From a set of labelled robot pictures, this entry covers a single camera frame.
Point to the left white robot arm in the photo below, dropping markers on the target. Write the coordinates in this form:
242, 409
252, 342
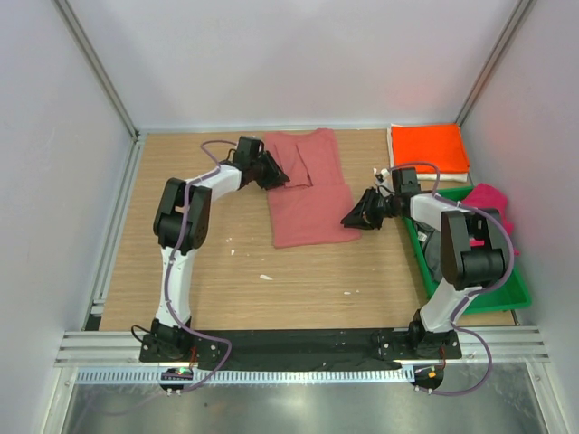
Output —
181, 225

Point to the salmon pink t shirt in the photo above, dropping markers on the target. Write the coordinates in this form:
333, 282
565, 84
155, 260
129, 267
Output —
308, 209

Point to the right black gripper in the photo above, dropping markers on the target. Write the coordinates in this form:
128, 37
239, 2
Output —
363, 215

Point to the slotted cable duct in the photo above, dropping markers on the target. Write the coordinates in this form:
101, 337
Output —
165, 376

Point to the green plastic bin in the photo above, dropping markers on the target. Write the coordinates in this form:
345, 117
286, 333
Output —
512, 295

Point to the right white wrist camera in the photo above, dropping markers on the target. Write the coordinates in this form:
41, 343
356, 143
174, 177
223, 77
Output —
381, 174

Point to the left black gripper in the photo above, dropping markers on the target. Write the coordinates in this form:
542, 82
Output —
275, 177

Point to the grey t shirt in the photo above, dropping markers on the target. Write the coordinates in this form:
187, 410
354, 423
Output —
430, 244

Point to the magenta t shirt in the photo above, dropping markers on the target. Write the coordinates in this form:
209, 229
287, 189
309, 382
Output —
487, 196

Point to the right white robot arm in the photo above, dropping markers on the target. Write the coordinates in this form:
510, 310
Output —
476, 252

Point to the folded orange t shirt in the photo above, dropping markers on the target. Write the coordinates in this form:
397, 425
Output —
440, 145

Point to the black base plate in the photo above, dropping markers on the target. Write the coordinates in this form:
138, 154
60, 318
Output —
306, 350

